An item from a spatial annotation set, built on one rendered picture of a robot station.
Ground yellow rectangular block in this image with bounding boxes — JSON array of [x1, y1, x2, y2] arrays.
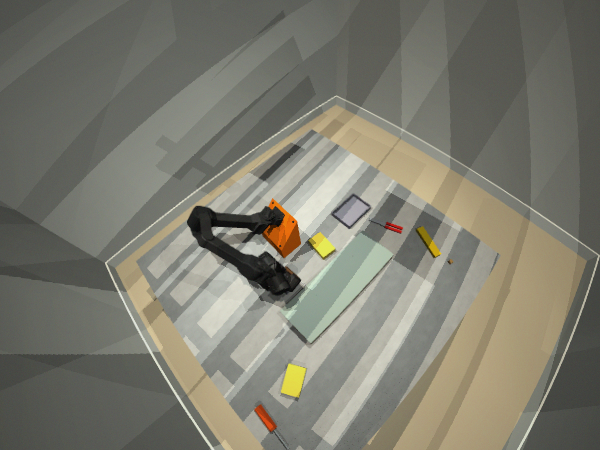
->
[[281, 364, 307, 398], [308, 232, 336, 260]]

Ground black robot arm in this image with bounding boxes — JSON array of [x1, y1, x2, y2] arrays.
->
[[187, 206, 290, 296]]

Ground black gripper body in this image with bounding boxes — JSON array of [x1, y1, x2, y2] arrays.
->
[[267, 252, 301, 292]]

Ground yellow rectangular bar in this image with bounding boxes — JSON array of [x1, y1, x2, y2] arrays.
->
[[416, 226, 441, 258]]

